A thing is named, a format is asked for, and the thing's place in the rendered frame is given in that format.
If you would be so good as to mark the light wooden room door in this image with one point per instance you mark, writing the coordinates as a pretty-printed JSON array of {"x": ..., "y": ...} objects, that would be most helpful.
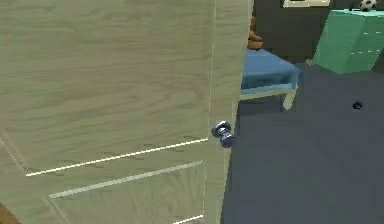
[{"x": 110, "y": 86}]

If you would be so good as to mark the black and white soccer ball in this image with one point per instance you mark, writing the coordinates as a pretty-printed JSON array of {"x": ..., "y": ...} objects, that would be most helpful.
[{"x": 367, "y": 5}]

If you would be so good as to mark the blue bed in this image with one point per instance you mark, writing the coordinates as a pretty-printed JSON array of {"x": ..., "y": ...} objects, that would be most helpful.
[{"x": 265, "y": 71}]

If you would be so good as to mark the brown teddy bear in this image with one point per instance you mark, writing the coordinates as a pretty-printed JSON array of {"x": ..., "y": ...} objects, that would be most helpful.
[{"x": 254, "y": 40}]

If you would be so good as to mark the small black round object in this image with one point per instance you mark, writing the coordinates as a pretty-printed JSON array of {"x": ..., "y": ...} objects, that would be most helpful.
[{"x": 357, "y": 105}]

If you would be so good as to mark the green chest of drawers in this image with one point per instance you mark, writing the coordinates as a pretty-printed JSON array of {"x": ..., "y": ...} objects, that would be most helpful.
[{"x": 350, "y": 40}]

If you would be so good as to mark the white framed window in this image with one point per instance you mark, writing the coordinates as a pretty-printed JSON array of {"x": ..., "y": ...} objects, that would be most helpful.
[{"x": 306, "y": 3}]

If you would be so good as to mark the dark metal door knob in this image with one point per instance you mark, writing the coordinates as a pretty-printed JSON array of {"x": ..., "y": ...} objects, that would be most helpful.
[{"x": 224, "y": 132}]

